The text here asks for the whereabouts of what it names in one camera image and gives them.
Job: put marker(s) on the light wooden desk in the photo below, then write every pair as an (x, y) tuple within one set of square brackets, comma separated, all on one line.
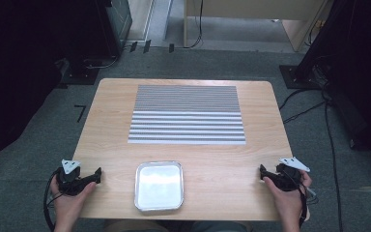
[(254, 9)]

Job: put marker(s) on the black stand base plate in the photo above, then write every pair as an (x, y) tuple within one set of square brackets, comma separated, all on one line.
[(80, 72), (298, 79)]

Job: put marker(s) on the person's legs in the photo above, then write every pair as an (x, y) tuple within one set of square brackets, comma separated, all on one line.
[(177, 226)]

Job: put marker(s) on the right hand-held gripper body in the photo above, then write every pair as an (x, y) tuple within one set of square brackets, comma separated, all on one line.
[(288, 179)]

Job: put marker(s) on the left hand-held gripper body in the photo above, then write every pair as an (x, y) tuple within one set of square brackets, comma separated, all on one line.
[(68, 180)]

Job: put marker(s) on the square metal tray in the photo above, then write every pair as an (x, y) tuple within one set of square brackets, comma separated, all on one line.
[(159, 186)]

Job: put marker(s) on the black tape corner mark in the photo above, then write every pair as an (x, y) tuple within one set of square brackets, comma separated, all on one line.
[(81, 112)]

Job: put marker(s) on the person's right hand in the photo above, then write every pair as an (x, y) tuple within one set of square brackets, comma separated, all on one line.
[(286, 201)]

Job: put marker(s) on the person's left hand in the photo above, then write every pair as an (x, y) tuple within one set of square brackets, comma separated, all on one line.
[(67, 204)]

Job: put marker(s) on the grey striped placemat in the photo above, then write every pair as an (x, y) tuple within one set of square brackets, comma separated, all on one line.
[(186, 114)]

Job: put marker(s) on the dark curtain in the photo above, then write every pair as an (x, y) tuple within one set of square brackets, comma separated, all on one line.
[(19, 64), (360, 64)]

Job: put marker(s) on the dark green cabinet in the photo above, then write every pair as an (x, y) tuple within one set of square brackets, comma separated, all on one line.
[(119, 19)]

